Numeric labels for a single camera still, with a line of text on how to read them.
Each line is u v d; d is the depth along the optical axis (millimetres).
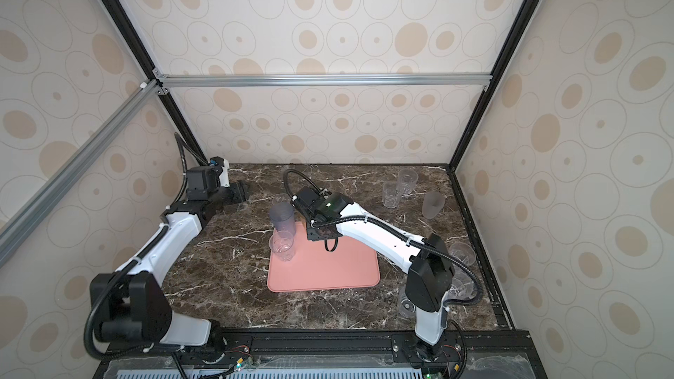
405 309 805
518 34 795
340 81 964
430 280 436
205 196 648
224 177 758
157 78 894
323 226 553
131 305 420
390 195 1075
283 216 955
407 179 1089
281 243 897
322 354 731
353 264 918
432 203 1018
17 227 513
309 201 612
